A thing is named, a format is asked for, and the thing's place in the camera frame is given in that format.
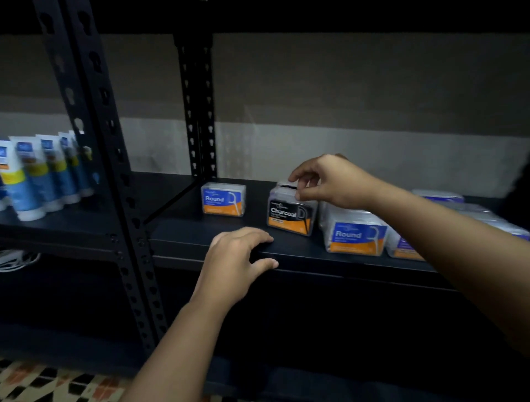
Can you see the person's right hand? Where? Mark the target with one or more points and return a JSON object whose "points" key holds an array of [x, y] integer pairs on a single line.
{"points": [[343, 182]]}

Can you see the person's left hand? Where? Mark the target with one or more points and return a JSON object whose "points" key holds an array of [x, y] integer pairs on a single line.
{"points": [[227, 277]]}

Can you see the group of floss boxes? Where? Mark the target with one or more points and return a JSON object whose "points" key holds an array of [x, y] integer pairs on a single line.
{"points": [[352, 238]]}

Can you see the black label dental floss box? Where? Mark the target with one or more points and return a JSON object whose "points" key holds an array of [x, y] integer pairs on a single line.
{"points": [[290, 215]]}

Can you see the blue label dental floss box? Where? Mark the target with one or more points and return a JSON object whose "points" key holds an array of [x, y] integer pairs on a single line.
{"points": [[223, 201]]}

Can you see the dark metal shelf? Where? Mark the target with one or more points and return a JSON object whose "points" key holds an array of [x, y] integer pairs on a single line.
{"points": [[103, 124]]}

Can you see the person's left forearm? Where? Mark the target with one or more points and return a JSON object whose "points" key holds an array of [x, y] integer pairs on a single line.
{"points": [[174, 364]]}

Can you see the person's right forearm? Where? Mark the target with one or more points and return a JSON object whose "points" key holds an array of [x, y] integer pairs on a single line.
{"points": [[455, 240]]}

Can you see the white plastic item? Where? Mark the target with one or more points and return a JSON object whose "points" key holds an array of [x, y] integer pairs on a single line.
{"points": [[16, 261]]}

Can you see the row of blue white tubes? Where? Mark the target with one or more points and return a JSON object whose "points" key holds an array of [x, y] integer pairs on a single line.
{"points": [[20, 182]]}

